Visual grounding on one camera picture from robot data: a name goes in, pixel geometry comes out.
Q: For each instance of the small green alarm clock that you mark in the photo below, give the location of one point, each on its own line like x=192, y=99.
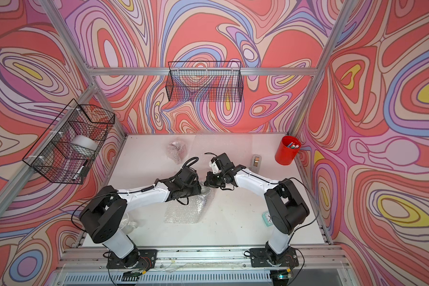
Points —
x=267, y=219

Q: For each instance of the black marker in basket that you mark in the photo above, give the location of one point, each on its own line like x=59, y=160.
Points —
x=82, y=172

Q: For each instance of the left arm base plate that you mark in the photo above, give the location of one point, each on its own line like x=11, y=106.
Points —
x=143, y=259

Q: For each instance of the flat bubble wrap sheet stack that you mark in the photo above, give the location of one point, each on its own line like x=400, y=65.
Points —
x=238, y=148

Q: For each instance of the black wire basket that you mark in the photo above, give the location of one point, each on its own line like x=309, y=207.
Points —
x=205, y=81
x=58, y=160

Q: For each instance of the black wire basket back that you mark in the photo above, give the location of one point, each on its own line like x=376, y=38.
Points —
x=205, y=81

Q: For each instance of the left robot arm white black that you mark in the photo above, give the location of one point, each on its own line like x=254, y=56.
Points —
x=102, y=216

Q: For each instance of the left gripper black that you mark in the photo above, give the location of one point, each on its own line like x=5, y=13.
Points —
x=197, y=190

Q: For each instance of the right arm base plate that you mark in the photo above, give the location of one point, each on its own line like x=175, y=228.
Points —
x=265, y=257

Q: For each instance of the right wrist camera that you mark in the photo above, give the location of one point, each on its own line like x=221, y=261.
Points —
x=221, y=164

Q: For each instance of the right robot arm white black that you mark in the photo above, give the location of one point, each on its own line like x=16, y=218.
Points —
x=286, y=207

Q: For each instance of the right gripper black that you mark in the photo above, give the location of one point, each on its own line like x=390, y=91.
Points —
x=210, y=182

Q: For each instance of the red pen holder cup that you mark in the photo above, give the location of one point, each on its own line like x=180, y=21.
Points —
x=287, y=150

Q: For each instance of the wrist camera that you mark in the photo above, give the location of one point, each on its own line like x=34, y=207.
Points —
x=221, y=164
x=187, y=175

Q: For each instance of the bubble wrap sheet around mug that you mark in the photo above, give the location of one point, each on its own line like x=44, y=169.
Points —
x=177, y=150

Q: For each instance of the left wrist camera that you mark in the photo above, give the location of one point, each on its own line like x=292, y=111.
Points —
x=187, y=175

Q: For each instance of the black wire basket left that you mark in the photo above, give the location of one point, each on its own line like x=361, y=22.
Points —
x=58, y=160

